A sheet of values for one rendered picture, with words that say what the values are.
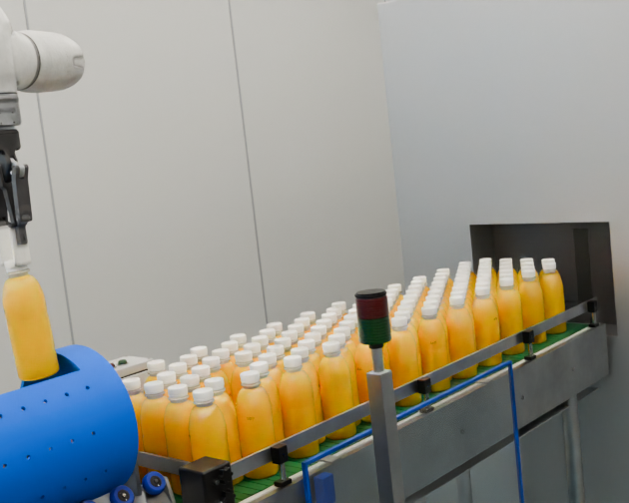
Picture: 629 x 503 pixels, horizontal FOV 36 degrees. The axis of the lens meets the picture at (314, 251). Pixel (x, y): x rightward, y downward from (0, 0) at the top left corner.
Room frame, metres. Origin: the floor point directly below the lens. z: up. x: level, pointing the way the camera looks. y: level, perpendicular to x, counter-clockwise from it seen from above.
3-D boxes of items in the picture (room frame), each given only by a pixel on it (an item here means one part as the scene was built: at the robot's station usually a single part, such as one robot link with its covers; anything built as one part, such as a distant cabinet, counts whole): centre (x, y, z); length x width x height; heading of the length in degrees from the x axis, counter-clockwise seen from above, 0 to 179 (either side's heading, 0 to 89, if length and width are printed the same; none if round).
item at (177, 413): (1.84, 0.30, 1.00); 0.07 x 0.07 x 0.19
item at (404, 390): (2.32, -0.32, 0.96); 1.60 x 0.01 x 0.03; 138
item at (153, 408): (1.89, 0.35, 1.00); 0.07 x 0.07 x 0.19
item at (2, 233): (1.68, 0.54, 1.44); 0.03 x 0.01 x 0.07; 138
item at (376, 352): (1.84, -0.10, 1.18); 0.06 x 0.06 x 0.16
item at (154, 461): (1.85, 0.37, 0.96); 0.40 x 0.01 x 0.03; 48
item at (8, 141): (1.67, 0.52, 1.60); 0.08 x 0.07 x 0.09; 48
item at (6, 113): (1.67, 0.52, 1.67); 0.09 x 0.09 x 0.06
